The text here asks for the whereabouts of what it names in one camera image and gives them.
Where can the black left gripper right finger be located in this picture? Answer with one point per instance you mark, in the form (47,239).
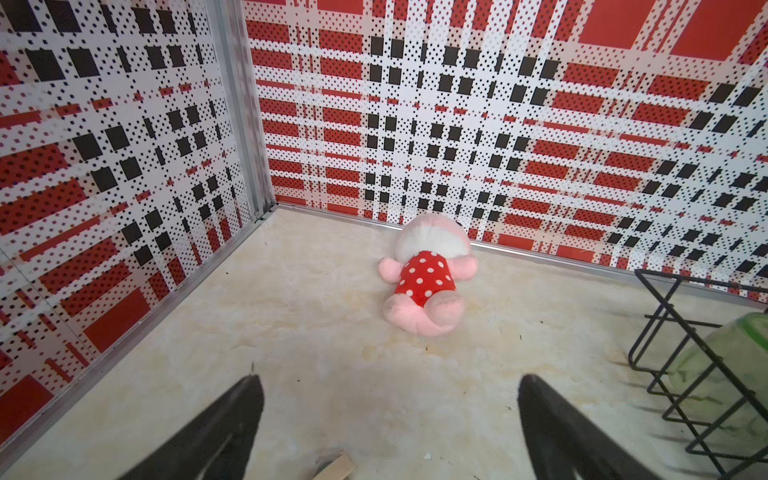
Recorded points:
(564,444)

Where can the black wire dish rack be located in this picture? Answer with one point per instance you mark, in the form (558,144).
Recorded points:
(665,335)

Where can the bright green plastic cup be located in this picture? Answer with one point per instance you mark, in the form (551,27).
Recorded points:
(741,346)

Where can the pink plush toy polka dress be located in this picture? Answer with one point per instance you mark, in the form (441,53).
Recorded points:
(432,253)

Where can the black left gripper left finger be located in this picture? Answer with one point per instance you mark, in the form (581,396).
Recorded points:
(216,444)

